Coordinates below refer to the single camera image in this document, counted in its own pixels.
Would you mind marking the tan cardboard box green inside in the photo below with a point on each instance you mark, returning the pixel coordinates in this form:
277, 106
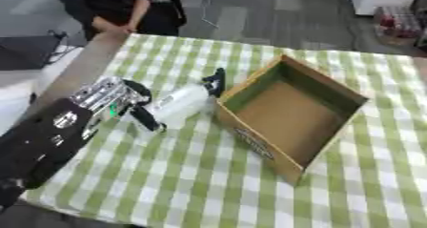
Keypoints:
289, 117

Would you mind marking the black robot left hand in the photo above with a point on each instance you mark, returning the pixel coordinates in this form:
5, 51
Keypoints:
145, 117

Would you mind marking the white spray bottle black trigger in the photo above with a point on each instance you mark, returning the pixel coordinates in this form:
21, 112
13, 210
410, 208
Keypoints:
180, 104

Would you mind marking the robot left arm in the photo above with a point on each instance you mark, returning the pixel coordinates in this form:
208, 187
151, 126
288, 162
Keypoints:
44, 136

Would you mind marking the pack of red cans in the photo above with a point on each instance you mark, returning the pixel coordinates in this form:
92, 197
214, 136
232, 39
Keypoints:
397, 25

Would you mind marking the black laptop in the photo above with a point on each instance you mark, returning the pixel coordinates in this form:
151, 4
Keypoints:
25, 52

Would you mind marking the person's hand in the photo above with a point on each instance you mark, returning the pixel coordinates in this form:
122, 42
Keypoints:
111, 26

